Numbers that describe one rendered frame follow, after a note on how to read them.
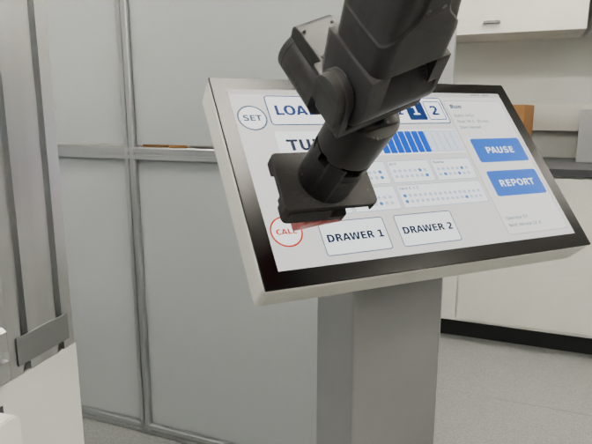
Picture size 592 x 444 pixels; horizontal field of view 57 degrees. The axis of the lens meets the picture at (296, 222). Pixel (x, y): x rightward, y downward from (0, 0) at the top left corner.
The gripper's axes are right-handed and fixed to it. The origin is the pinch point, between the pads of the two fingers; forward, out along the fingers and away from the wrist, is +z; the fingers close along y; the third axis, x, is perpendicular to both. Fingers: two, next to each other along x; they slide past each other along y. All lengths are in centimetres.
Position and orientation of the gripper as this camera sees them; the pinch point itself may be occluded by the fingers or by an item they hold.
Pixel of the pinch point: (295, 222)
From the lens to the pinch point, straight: 61.9
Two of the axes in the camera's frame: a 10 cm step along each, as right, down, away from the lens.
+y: -9.1, 0.8, -4.0
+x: 2.6, 8.8, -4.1
